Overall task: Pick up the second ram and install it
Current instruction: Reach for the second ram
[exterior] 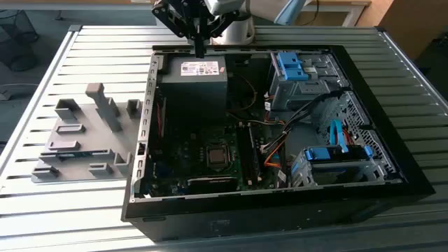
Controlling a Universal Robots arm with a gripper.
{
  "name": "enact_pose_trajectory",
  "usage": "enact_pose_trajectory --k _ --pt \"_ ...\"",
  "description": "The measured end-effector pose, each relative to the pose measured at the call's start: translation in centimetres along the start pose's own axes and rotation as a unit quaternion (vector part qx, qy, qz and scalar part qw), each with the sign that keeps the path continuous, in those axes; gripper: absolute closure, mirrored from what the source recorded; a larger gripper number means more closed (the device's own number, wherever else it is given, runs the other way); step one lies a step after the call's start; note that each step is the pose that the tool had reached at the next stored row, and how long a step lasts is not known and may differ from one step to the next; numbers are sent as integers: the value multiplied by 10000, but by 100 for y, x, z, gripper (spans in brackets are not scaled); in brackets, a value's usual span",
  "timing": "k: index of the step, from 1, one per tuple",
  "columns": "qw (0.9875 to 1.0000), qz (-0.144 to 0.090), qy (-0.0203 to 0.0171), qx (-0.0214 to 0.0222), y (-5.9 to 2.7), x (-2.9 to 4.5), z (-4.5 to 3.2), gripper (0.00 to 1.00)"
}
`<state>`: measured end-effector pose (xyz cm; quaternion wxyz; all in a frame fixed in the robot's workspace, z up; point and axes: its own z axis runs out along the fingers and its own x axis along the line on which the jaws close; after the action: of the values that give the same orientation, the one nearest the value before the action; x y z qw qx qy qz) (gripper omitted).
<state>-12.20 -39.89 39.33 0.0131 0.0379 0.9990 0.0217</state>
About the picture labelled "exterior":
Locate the green motherboard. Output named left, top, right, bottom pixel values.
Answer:
left=147, top=115, right=290, bottom=197

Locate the blue RAM stick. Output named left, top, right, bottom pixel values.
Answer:
left=54, top=151, right=93, bottom=160

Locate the blue disk carrier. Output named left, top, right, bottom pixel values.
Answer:
left=303, top=145, right=371, bottom=161

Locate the black graphics card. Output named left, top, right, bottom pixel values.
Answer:
left=186, top=175, right=239, bottom=195

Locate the grey plastic parts rack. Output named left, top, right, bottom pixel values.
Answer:
left=30, top=82, right=143, bottom=184

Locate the grey metal disk bay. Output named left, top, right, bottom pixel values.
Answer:
left=289, top=145, right=390, bottom=187

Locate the blue flat data cable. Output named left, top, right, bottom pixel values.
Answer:
left=329, top=119, right=349, bottom=153

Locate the grey metal drive cage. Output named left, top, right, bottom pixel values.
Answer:
left=267, top=51, right=350, bottom=112

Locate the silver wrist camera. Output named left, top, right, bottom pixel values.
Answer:
left=205, top=0, right=245, bottom=16

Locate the blue plastic drive latch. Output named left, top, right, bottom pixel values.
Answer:
left=277, top=52, right=310, bottom=81

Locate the black wire mesh bin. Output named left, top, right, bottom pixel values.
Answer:
left=0, top=9, right=39, bottom=72

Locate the orange wire bundle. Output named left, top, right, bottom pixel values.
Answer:
left=262, top=149, right=281, bottom=169

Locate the brown wooden cabinet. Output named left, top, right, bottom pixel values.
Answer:
left=379, top=0, right=448, bottom=61

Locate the metal CPU socket cover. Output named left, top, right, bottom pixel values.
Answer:
left=203, top=143, right=234, bottom=170

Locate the silver CPU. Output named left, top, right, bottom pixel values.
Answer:
left=206, top=146, right=229, bottom=164

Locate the black PC case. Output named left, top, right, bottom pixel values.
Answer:
left=119, top=44, right=437, bottom=242

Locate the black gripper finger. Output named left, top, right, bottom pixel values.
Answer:
left=199, top=10, right=242, bottom=58
left=150, top=2, right=201, bottom=58

